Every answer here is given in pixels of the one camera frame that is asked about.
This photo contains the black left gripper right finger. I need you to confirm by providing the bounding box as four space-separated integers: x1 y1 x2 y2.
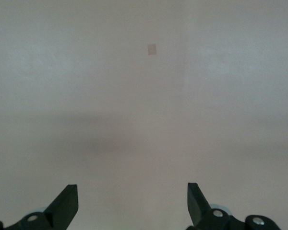
186 183 283 230

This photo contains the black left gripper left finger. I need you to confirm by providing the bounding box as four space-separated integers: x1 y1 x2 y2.
3 184 79 230

